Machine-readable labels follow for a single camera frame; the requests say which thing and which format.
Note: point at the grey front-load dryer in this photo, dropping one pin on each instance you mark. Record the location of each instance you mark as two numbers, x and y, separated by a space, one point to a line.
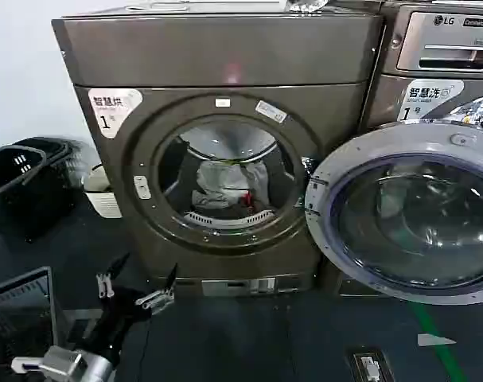
225 99

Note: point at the metal floor socket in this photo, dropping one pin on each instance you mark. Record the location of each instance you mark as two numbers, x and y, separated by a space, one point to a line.
370 366

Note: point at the grey-rimmed mesh basket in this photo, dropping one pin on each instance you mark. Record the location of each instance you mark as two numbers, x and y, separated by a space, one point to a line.
14 318

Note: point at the grey garment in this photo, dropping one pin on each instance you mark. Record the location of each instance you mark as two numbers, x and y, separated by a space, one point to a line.
221 179

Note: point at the red cloth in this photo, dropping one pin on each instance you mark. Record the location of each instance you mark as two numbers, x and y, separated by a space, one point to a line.
249 197

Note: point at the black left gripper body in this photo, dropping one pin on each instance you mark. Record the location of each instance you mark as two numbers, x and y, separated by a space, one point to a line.
119 314

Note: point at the crinkled silver foil bag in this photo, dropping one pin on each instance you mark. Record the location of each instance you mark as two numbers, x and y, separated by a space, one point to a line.
306 5

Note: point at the black plastic laundry basket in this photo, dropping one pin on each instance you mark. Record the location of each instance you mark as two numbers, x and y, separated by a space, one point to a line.
62 149
22 191

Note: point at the white paper scrap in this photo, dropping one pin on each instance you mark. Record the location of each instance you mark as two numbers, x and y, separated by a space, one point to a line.
432 339

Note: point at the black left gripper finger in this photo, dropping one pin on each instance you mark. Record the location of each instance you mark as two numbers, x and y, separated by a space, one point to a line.
157 300
105 284

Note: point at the white plastic bin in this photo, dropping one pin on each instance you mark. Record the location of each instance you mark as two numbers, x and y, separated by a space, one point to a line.
102 199

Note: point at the green floor tape strip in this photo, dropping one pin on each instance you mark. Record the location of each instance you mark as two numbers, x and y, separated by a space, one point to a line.
434 338

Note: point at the round glass dryer door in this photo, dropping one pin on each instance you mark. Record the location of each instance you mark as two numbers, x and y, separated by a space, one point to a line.
412 215

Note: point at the grey washing machine with drawer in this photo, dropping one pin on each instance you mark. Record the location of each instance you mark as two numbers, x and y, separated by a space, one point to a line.
424 59

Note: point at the white flat object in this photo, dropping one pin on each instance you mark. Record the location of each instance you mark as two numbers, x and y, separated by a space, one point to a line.
205 4

